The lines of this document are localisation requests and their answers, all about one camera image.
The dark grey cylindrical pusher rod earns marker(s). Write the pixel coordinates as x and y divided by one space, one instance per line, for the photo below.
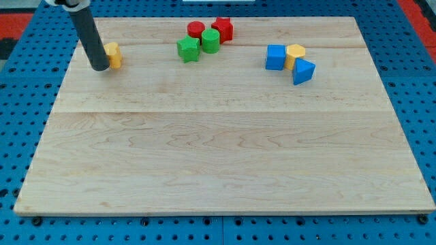
90 39

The white robot wrist flange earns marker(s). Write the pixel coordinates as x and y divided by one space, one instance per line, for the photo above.
70 5

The yellow heart block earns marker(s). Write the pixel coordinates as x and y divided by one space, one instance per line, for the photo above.
114 55

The green star block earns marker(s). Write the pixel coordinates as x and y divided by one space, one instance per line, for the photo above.
188 49

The red cylinder block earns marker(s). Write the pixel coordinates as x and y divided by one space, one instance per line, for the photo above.
195 29

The green cylinder block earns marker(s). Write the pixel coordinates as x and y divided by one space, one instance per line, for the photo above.
210 41

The red star block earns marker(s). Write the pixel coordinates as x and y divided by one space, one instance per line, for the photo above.
225 28

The light wooden board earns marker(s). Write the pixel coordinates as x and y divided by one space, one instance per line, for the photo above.
224 135

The blue cube block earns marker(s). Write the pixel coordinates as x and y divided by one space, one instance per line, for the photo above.
275 57

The yellow hexagon block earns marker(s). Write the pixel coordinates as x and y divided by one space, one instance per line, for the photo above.
293 52

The blue triangle block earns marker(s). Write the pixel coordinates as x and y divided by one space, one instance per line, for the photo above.
303 71

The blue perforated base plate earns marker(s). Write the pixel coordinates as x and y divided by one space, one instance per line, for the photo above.
33 73

